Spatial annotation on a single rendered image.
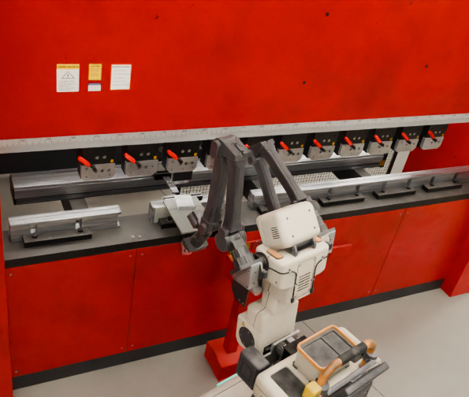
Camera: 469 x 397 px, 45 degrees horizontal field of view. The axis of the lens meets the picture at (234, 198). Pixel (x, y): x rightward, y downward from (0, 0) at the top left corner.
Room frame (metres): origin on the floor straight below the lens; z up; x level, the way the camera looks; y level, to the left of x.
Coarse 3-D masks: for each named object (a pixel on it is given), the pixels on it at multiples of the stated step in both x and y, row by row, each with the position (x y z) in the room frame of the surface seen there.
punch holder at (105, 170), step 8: (80, 152) 2.08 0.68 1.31; (88, 152) 2.09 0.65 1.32; (96, 152) 2.11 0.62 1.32; (104, 152) 2.12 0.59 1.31; (112, 152) 2.14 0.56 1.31; (88, 160) 2.09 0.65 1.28; (96, 160) 2.11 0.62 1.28; (104, 160) 2.13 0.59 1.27; (80, 168) 2.08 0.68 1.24; (88, 168) 2.09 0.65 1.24; (96, 168) 2.10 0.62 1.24; (104, 168) 2.12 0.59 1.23; (112, 168) 2.14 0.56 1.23; (80, 176) 2.07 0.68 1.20; (88, 176) 2.09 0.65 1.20; (96, 176) 2.11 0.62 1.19; (104, 176) 2.12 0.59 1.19; (112, 176) 2.14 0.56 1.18
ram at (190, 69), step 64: (0, 0) 1.92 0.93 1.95; (64, 0) 2.03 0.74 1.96; (128, 0) 2.16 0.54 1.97; (192, 0) 2.29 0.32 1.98; (256, 0) 2.44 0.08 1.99; (320, 0) 2.61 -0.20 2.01; (384, 0) 2.80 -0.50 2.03; (448, 0) 3.01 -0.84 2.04; (0, 64) 1.92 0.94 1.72; (192, 64) 2.31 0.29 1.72; (256, 64) 2.48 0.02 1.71; (320, 64) 2.66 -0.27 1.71; (384, 64) 2.86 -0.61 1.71; (448, 64) 3.10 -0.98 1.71; (0, 128) 1.91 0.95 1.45; (64, 128) 2.04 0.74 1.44; (128, 128) 2.18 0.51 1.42; (192, 128) 2.34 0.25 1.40; (320, 128) 2.71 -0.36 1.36
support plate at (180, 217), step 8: (168, 200) 2.32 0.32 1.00; (192, 200) 2.36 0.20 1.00; (168, 208) 2.25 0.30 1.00; (176, 208) 2.27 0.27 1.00; (200, 208) 2.31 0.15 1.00; (176, 216) 2.20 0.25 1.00; (184, 216) 2.22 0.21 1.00; (176, 224) 2.15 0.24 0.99; (184, 224) 2.15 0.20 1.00; (184, 232) 2.09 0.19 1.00
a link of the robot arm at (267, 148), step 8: (256, 144) 2.33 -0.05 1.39; (264, 144) 2.31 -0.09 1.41; (272, 144) 2.34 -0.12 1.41; (256, 152) 2.32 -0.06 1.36; (264, 152) 2.30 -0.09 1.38; (272, 152) 2.29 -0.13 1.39; (272, 160) 2.27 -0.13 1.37; (280, 160) 2.27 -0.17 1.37; (272, 168) 2.26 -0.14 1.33; (280, 168) 2.23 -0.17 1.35; (280, 176) 2.22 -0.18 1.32; (288, 176) 2.21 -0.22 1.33; (288, 184) 2.18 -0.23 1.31; (296, 184) 2.19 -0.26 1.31; (288, 192) 2.17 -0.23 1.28; (296, 192) 2.15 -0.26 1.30; (296, 200) 2.12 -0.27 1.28; (304, 200) 2.15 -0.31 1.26; (312, 200) 2.15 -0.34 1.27
